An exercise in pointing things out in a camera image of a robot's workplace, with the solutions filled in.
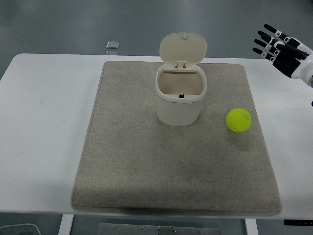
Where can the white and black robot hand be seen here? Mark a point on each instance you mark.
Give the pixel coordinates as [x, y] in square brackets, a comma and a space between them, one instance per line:
[286, 61]

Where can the yellow-green tennis ball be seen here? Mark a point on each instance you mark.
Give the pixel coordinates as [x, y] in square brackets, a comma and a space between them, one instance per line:
[238, 120]

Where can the cream bin with flip lid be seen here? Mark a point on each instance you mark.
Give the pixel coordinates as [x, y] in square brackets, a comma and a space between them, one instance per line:
[179, 110]

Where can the beige fabric mat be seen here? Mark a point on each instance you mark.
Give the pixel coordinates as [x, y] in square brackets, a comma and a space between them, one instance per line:
[171, 166]

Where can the black table control panel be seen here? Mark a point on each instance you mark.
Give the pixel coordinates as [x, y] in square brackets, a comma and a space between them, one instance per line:
[298, 222]

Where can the white table leg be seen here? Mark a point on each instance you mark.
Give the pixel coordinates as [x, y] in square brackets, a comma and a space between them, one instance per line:
[65, 225]
[250, 227]

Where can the small clear floor plate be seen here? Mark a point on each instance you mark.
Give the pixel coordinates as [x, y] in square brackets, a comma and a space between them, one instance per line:
[112, 52]
[113, 44]

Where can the white rounded floor object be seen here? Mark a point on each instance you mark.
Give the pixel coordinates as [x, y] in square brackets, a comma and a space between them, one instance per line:
[36, 228]

